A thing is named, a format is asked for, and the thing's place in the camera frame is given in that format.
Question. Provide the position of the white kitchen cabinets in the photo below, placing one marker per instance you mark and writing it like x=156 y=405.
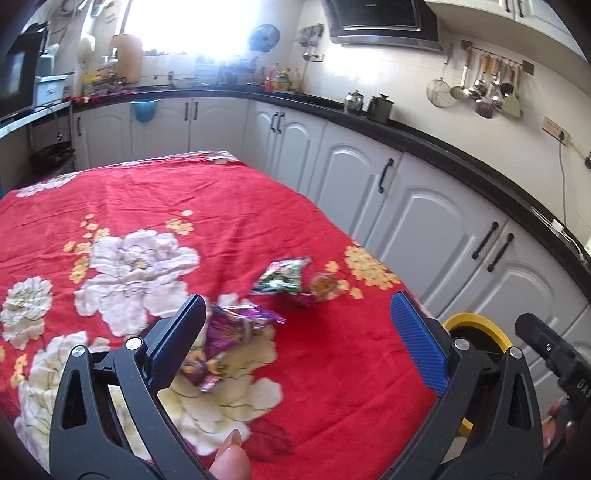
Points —
x=429 y=217

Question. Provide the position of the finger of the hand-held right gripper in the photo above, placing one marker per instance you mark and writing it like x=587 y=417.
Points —
x=533 y=330

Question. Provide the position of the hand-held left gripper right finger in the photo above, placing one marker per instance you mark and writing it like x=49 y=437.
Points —
x=418 y=341

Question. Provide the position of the green spatula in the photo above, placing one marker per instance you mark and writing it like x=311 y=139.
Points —
x=511 y=107

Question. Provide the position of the beige plastic jug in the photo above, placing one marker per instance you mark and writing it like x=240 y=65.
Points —
x=127 y=55

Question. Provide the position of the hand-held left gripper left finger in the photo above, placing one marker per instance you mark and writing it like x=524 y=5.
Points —
x=180 y=341

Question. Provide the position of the person's right hand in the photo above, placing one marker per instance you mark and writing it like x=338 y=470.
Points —
x=550 y=436

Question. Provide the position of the person's left hand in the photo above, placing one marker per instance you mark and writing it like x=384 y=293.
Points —
x=231 y=461

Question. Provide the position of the purple snack wrapper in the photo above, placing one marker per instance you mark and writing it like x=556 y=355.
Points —
x=226 y=332

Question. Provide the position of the window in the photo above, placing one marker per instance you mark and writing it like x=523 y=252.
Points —
x=207 y=27

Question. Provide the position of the blue wall fan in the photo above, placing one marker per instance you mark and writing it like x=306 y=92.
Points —
x=264 y=37

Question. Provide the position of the black microwave oven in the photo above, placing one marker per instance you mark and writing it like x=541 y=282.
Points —
x=18 y=74

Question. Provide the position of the yellow trash bin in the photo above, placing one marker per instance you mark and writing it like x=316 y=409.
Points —
x=475 y=319

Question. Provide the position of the row of condiment bottles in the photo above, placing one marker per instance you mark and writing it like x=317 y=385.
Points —
x=281 y=79

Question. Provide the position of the wall utensil rack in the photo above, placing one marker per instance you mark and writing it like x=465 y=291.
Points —
x=311 y=36

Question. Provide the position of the white rounded appliance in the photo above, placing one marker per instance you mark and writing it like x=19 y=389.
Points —
x=85 y=50

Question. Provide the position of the steel kettle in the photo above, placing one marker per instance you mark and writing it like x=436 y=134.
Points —
x=354 y=102

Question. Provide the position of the black range hood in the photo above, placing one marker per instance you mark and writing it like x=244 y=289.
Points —
x=374 y=18

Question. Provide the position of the white upper cabinets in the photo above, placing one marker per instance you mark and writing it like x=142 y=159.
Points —
x=508 y=11

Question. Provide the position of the utensil hanging rail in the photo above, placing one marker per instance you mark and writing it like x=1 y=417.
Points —
x=526 y=67

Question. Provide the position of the black countertop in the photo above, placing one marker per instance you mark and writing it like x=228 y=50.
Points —
x=461 y=148

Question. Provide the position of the red floral tablecloth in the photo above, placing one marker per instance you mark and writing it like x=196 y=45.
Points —
x=277 y=207

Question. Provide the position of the orange candy wrapper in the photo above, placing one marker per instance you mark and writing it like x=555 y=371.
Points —
x=323 y=286

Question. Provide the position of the grey plastic crate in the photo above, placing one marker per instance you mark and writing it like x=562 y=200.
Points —
x=48 y=88

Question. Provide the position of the green foil wrapper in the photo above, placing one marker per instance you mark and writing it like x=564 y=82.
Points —
x=281 y=277

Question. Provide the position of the dark lidded pot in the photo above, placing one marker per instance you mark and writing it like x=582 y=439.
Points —
x=381 y=109

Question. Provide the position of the steel ladle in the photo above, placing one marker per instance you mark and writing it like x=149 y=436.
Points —
x=461 y=88
x=485 y=107

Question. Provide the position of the wall power socket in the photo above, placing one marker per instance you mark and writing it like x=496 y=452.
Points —
x=554 y=127

